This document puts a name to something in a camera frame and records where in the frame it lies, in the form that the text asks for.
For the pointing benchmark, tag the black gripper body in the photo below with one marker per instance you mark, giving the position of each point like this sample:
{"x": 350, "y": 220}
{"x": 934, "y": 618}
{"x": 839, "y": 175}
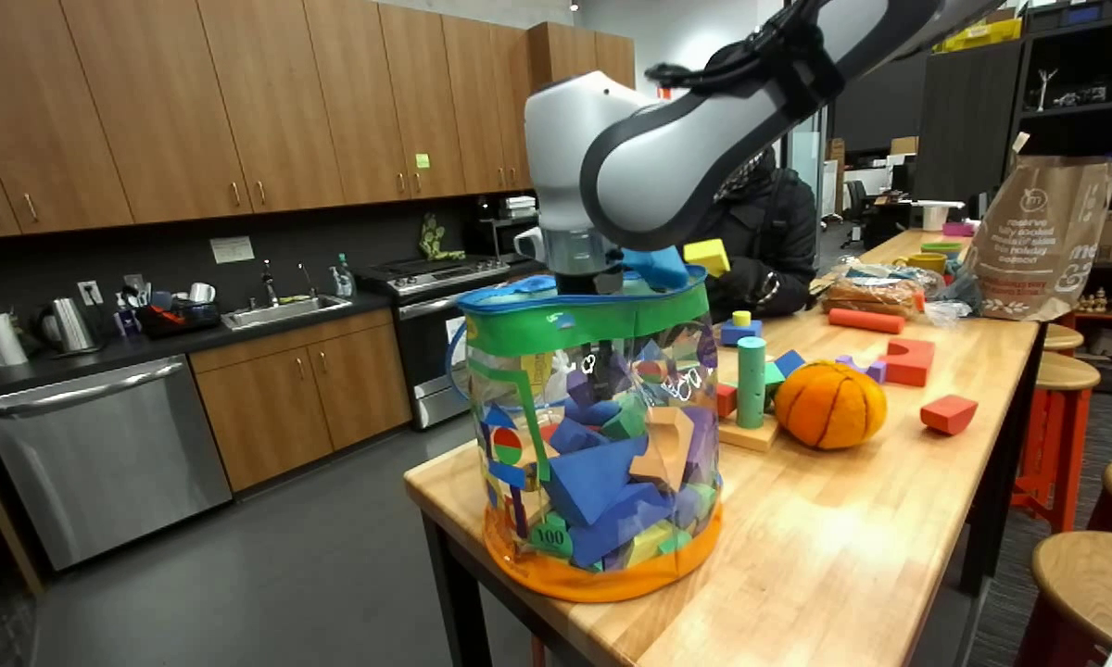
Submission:
{"x": 577, "y": 283}

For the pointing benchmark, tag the upper wooden cabinets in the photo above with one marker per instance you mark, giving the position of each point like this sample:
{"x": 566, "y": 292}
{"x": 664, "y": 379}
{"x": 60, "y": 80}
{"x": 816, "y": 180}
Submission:
{"x": 125, "y": 111}

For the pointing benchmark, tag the stainless steel dishwasher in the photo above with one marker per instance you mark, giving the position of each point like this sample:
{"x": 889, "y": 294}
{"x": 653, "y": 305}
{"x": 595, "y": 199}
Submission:
{"x": 108, "y": 458}

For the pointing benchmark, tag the clear plastic toy bag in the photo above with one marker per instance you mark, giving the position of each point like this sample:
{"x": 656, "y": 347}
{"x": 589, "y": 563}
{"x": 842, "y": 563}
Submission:
{"x": 600, "y": 431}

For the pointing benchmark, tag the red foam brick pair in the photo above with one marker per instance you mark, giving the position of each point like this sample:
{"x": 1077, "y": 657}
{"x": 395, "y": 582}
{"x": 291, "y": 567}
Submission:
{"x": 909, "y": 362}

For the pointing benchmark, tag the person in black jacket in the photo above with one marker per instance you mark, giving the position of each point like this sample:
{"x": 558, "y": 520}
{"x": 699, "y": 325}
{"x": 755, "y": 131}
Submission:
{"x": 765, "y": 220}

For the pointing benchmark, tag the packaged bread bag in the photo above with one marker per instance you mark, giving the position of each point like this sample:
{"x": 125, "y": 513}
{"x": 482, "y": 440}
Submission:
{"x": 875, "y": 292}

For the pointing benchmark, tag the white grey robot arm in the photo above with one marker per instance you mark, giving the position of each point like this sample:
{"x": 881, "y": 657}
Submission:
{"x": 624, "y": 175}

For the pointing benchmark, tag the kitchen sink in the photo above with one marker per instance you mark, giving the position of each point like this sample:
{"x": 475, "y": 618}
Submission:
{"x": 285, "y": 311}

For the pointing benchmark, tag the wooden base plate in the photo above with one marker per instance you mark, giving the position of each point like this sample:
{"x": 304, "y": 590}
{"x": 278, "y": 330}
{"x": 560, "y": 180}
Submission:
{"x": 749, "y": 440}

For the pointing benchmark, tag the brown paper bag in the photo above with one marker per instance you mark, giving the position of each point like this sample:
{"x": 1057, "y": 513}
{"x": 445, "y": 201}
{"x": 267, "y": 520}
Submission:
{"x": 1041, "y": 242}

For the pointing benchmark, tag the white paper towel roll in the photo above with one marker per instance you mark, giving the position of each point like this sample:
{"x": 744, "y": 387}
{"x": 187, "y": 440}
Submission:
{"x": 9, "y": 343}

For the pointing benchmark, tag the long red foam block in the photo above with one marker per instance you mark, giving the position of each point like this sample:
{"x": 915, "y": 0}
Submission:
{"x": 867, "y": 321}

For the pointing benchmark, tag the stainless steel oven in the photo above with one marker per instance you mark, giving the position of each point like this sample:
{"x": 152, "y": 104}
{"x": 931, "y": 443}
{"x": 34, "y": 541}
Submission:
{"x": 429, "y": 311}

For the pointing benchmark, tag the lower wooden cabinet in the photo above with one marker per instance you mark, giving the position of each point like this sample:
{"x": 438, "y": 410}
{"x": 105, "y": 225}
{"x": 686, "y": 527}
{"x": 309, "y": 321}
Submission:
{"x": 296, "y": 398}

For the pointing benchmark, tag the orange plush ball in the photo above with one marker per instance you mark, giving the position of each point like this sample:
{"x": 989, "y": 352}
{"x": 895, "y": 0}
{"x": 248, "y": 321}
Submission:
{"x": 833, "y": 406}

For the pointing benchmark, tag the wooden stool red legs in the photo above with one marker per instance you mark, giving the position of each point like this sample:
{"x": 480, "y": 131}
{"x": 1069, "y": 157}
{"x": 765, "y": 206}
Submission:
{"x": 1056, "y": 446}

